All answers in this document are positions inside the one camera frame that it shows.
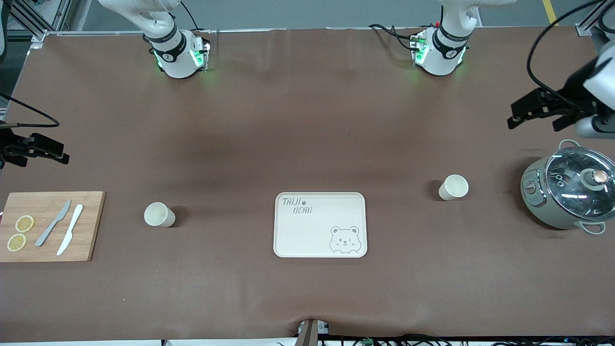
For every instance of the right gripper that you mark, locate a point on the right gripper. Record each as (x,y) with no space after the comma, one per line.
(10,145)

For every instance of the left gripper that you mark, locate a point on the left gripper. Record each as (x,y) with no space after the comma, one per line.
(575,91)

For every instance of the white IKEA cup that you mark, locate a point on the white IKEA cup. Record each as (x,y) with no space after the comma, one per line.
(156,214)
(454,187)

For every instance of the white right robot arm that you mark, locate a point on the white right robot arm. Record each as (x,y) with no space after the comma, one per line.
(173,53)

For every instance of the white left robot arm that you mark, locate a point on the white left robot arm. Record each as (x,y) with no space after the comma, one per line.
(444,53)

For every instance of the grey plastic knife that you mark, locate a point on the grey plastic knife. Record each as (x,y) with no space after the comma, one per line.
(52,225)

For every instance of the yellow lemon slice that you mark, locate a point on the yellow lemon slice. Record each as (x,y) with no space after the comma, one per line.
(17,242)
(24,223)

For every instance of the white plastic knife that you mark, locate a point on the white plastic knife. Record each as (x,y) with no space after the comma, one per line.
(70,229)

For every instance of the glass pot lid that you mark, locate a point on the glass pot lid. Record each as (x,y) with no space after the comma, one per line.
(576,192)

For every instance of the bamboo cutting board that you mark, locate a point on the bamboo cutting board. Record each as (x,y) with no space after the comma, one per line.
(91,226)

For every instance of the grey electric cooking pot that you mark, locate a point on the grey electric cooking pot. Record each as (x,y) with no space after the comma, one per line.
(543,206)

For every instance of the cream bear print tray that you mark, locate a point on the cream bear print tray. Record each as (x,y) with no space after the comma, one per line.
(317,230)

